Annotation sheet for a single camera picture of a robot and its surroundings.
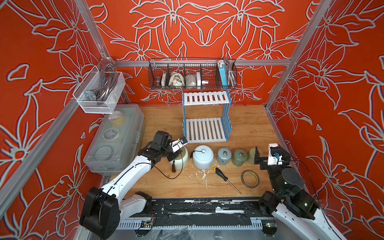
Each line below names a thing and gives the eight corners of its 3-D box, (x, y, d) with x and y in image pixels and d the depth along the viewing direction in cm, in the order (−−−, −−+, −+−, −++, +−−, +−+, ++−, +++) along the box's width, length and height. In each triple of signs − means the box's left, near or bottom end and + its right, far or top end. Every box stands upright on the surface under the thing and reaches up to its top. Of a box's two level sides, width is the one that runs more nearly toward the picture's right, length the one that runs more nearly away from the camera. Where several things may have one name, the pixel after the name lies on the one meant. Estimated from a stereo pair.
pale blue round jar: (193, 169, 88) (193, 161, 79) (193, 153, 95) (193, 144, 86) (212, 169, 88) (214, 161, 79) (210, 153, 95) (212, 144, 86)
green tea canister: (232, 166, 90) (236, 159, 83) (230, 155, 95) (233, 148, 87) (244, 166, 90) (249, 159, 83) (241, 155, 95) (246, 148, 87)
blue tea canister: (217, 165, 90) (219, 158, 83) (216, 154, 95) (218, 147, 87) (229, 165, 90) (232, 158, 82) (227, 154, 95) (230, 147, 87)
